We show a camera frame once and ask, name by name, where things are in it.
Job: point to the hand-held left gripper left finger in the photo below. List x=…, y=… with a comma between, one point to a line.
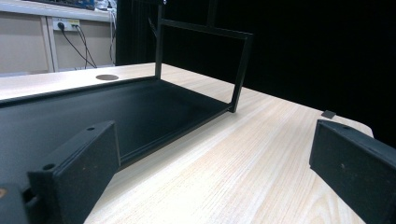
x=81, y=168

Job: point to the round grey table grommet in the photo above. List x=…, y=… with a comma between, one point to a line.
x=107, y=77

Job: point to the black metal frame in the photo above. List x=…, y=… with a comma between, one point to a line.
x=311, y=62

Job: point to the grey tape strip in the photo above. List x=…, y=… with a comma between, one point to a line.
x=328, y=114

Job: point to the white wall power outlet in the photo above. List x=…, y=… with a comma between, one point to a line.
x=70, y=22

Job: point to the black two-tier metal shelf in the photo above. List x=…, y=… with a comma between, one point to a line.
x=140, y=115

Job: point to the beige wooden desk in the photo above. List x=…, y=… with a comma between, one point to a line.
x=25, y=46

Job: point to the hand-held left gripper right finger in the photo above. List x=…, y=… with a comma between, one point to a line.
x=358, y=168

